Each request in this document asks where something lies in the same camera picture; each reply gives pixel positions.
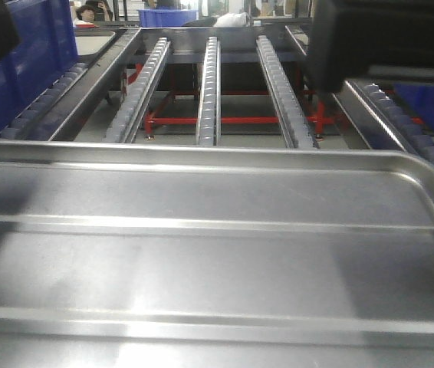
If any steel divider rail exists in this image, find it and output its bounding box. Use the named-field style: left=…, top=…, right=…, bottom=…
left=20, top=28, right=140, bottom=141
left=285, top=25, right=415, bottom=153

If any red metal floor frame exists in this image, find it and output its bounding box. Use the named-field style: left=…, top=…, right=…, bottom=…
left=143, top=65, right=348, bottom=139

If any large blue bin left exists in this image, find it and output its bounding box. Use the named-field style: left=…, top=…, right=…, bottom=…
left=0, top=1, right=77, bottom=131

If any far-left roller track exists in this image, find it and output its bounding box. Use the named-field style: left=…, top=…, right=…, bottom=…
left=0, top=63, right=87, bottom=140

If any right steel divider rail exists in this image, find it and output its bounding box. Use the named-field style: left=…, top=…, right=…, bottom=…
left=285, top=25, right=415, bottom=153

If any centre white roller track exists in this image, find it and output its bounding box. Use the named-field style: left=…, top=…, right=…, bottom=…
left=196, top=37, right=222, bottom=146

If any far-right roller track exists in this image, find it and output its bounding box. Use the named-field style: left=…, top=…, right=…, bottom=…
left=350, top=82, right=434, bottom=165

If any right white roller track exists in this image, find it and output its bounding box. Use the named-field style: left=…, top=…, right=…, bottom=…
left=256, top=35, right=318, bottom=150

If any white roller track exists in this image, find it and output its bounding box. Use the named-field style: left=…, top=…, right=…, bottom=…
left=196, top=37, right=222, bottom=146
left=256, top=35, right=318, bottom=150
left=101, top=38, right=171, bottom=143

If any left steel divider rail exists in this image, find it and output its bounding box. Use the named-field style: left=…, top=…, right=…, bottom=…
left=20, top=28, right=140, bottom=141

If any silver metal tray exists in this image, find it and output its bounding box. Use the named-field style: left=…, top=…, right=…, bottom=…
left=0, top=140, right=434, bottom=367

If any left white roller track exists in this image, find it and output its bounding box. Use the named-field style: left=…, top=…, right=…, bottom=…
left=101, top=38, right=171, bottom=143

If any distant blue crate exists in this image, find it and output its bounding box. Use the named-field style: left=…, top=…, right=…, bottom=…
left=138, top=9, right=198, bottom=28

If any person in background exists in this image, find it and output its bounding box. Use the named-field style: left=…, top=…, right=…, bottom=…
left=73, top=5, right=96, bottom=27

